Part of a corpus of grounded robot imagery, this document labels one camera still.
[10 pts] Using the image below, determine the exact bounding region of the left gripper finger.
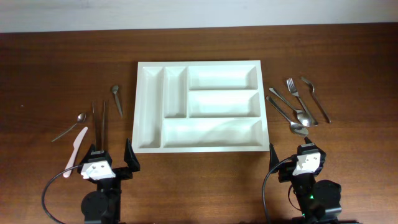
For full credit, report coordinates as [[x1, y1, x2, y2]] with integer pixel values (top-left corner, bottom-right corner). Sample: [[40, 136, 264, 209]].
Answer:
[[80, 144, 96, 165], [124, 139, 141, 172]]

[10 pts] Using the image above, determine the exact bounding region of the large steel spoon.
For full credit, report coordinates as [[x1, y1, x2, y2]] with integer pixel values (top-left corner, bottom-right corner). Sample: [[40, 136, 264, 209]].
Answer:
[[269, 87, 312, 127], [266, 96, 308, 137]]

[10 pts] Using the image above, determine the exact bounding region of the steel fork with curved handle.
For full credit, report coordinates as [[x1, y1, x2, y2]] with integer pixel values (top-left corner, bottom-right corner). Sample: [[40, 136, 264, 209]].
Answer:
[[300, 77, 331, 124]]

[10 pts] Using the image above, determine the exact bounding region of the steel fork with wide tines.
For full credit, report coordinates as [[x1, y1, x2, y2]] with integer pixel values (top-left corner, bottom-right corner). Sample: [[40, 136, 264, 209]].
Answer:
[[286, 78, 318, 126]]

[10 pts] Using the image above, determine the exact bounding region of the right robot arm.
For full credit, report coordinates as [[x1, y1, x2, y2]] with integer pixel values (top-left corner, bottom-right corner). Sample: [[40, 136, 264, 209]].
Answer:
[[262, 137, 342, 223]]

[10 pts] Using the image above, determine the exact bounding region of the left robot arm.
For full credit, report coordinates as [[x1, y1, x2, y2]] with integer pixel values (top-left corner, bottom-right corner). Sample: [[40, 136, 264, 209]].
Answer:
[[78, 139, 141, 224]]

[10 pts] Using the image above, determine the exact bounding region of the pale pink plastic knife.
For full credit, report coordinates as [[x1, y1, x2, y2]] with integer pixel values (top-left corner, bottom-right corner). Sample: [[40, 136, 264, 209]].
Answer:
[[65, 127, 88, 170]]

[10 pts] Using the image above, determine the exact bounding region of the small shiny steel teaspoon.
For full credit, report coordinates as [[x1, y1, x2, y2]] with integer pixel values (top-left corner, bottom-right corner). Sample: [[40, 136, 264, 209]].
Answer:
[[52, 113, 86, 142]]

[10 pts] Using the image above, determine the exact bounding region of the small dark steel teaspoon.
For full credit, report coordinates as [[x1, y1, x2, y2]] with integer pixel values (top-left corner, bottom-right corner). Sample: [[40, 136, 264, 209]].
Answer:
[[111, 85, 123, 117]]

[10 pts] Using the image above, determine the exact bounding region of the white plastic cutlery tray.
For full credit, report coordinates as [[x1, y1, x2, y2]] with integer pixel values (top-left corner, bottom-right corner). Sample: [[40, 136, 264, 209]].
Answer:
[[132, 60, 269, 154]]

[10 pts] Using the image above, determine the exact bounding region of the right black cable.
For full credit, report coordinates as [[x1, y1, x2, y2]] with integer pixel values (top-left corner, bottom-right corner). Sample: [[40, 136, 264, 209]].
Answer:
[[261, 157, 295, 224]]

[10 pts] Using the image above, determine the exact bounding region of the black cable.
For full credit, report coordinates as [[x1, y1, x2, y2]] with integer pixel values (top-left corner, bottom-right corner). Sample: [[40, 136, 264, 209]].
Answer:
[[261, 157, 295, 224], [41, 164, 83, 224]]

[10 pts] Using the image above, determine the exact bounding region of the left black cable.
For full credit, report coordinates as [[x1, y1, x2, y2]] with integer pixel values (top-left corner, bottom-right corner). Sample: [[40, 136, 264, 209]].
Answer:
[[41, 164, 83, 224]]

